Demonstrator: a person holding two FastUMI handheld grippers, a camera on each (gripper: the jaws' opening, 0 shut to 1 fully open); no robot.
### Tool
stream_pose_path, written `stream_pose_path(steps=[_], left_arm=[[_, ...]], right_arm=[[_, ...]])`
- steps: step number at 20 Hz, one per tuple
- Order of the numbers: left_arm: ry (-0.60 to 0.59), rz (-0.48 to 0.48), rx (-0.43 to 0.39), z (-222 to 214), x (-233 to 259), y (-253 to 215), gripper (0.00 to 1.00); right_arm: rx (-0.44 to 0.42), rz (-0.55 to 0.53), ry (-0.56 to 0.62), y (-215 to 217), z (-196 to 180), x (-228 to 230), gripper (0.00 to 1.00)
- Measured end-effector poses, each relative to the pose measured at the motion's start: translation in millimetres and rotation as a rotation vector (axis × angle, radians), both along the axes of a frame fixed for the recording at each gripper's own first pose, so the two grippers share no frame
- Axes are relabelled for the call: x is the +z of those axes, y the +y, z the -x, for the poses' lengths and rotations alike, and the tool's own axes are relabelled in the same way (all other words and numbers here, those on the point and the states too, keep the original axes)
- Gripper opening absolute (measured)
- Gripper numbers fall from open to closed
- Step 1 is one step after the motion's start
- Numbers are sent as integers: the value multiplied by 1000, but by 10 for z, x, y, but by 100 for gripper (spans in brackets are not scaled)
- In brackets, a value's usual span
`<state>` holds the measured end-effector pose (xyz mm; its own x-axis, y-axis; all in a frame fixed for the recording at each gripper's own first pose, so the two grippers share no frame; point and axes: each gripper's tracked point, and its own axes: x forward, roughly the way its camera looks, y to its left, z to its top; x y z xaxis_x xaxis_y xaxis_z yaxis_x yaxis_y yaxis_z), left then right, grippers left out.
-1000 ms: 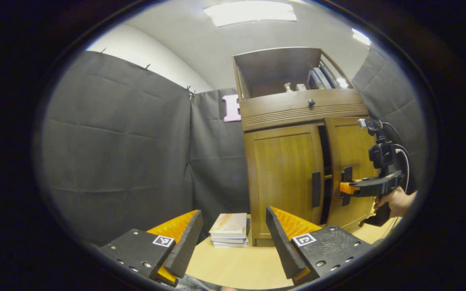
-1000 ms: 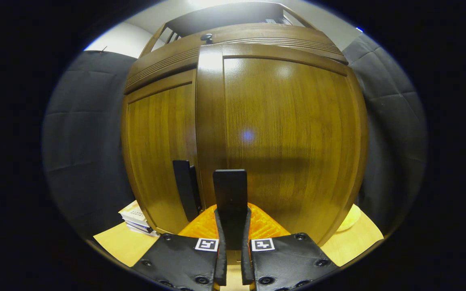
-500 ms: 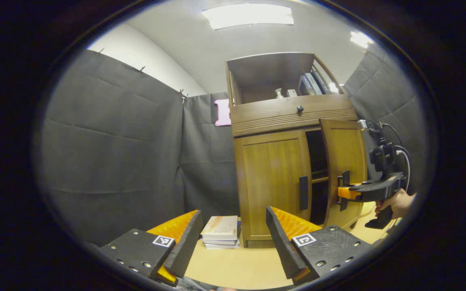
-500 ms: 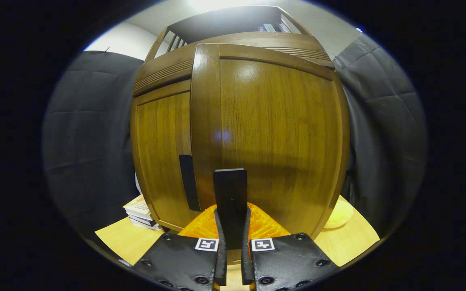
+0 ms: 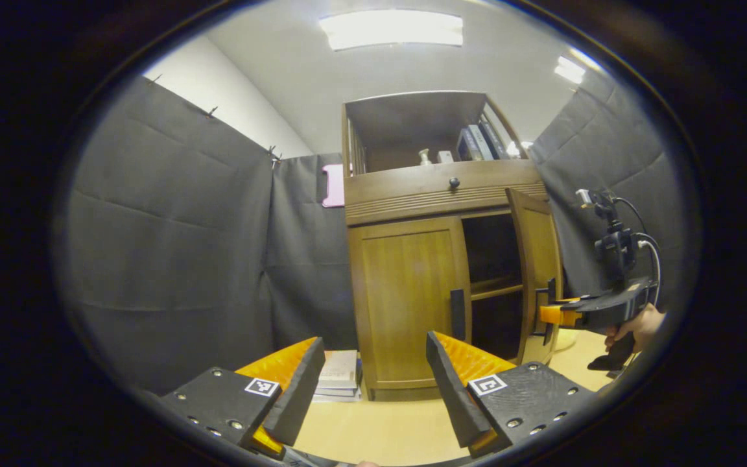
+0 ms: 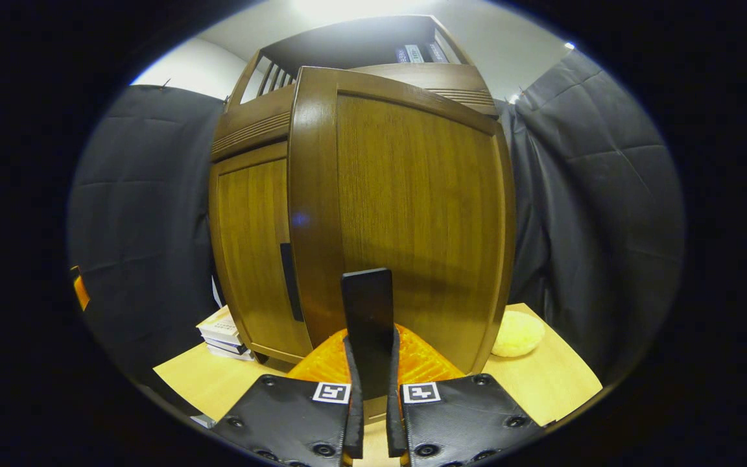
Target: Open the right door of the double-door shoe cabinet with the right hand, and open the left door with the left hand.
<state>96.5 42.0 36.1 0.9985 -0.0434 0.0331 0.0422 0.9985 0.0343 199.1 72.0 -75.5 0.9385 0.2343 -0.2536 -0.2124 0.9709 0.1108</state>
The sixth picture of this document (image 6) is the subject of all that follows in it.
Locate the white and orange book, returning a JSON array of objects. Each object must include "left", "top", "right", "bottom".
[{"left": 196, "top": 305, "right": 239, "bottom": 338}]

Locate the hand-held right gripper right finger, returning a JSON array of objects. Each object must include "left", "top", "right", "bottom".
[{"left": 385, "top": 323, "right": 543, "bottom": 467}]

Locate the wooden shoe cabinet door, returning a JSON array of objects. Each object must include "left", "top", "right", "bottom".
[
  {"left": 287, "top": 66, "right": 517, "bottom": 425},
  {"left": 209, "top": 141, "right": 313, "bottom": 364}
]

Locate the pale yellow round plush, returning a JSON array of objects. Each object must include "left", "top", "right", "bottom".
[{"left": 492, "top": 310, "right": 547, "bottom": 358}]

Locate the wooden double-door shoe cabinet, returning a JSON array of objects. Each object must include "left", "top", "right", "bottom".
[{"left": 208, "top": 14, "right": 504, "bottom": 365}]

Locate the white flat book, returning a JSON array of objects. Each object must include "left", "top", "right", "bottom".
[{"left": 205, "top": 342, "right": 254, "bottom": 361}]

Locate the black backdrop cloth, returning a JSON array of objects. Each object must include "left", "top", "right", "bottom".
[{"left": 67, "top": 49, "right": 685, "bottom": 390}]

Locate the dark flat book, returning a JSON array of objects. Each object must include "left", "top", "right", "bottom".
[{"left": 200, "top": 329, "right": 246, "bottom": 351}]

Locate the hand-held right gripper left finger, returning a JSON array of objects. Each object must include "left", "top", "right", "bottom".
[{"left": 211, "top": 328, "right": 364, "bottom": 467}]

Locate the large ceiling lamp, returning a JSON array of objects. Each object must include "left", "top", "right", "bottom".
[{"left": 289, "top": 0, "right": 452, "bottom": 23}]

